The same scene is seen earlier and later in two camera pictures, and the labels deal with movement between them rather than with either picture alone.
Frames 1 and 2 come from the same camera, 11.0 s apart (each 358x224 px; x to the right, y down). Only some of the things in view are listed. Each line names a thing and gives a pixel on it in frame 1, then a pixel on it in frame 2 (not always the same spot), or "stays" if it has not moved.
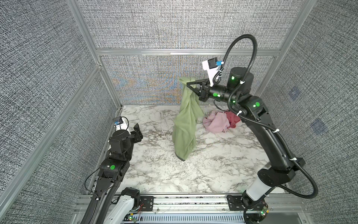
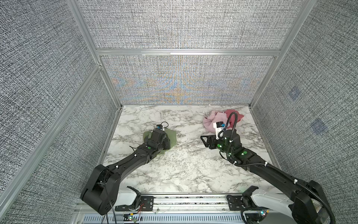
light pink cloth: (216, 122) stays
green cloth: (191, 109) to (172, 135)
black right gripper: (205, 92) to (210, 138)
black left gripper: (138, 135) to (166, 140)
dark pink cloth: (233, 119) stays
